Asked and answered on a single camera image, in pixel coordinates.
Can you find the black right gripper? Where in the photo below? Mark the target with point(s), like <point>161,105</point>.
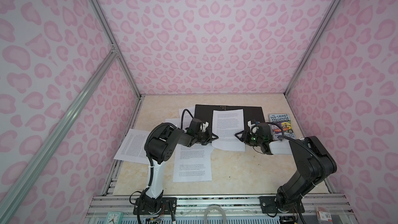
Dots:
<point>244,136</point>

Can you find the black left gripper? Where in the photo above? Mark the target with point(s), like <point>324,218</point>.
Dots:
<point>209,138</point>

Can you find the teal folder with black inside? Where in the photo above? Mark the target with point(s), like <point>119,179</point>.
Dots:
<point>205,112</point>

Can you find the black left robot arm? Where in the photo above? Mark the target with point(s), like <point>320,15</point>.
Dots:
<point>159,147</point>

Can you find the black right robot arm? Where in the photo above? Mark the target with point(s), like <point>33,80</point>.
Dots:
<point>313,163</point>

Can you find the printed paper sheet back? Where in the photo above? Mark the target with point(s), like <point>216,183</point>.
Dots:
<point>186,116</point>

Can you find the treehouse storey book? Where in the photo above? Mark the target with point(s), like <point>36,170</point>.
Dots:
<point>281,125</point>

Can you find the red white label packet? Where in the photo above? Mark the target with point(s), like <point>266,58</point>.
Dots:
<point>323,215</point>

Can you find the small green clock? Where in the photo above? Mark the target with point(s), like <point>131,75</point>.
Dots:
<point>114,218</point>

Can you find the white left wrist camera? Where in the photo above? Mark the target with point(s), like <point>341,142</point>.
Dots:
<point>204,126</point>

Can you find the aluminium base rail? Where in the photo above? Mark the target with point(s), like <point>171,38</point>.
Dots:
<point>221,209</point>

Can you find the left aluminium frame post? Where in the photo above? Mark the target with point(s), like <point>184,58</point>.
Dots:
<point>95,4</point>

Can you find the aluminium frame post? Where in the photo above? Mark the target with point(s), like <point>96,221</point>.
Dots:
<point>325,21</point>
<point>95,4</point>

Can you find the right aluminium frame post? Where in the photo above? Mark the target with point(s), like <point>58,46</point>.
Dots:
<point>325,21</point>

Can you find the diagonal aluminium frame bar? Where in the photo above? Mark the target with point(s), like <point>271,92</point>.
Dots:
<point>31,173</point>

